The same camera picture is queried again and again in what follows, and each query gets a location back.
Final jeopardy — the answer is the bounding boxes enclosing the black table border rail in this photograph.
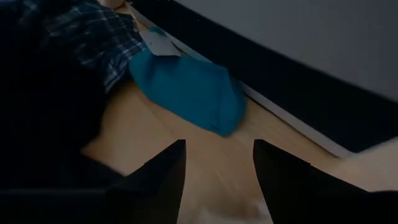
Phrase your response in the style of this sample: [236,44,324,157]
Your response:
[129,0,398,154]

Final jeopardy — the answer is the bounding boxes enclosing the pale pink garment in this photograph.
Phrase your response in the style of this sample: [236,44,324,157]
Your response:
[98,0,127,10]

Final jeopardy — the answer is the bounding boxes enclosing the dark grey trousers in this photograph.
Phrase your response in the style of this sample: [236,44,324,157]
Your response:
[0,0,125,190]

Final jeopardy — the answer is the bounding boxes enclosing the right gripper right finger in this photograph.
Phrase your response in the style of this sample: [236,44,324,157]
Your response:
[252,139,371,224]

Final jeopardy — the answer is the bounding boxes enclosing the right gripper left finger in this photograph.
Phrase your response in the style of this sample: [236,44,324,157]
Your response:
[107,139,187,224]

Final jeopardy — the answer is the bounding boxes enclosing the teal garment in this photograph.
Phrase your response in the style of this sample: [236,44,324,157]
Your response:
[128,26,249,138]

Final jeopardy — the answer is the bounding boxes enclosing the blue plaid shirt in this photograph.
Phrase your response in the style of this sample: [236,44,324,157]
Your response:
[17,0,147,94]

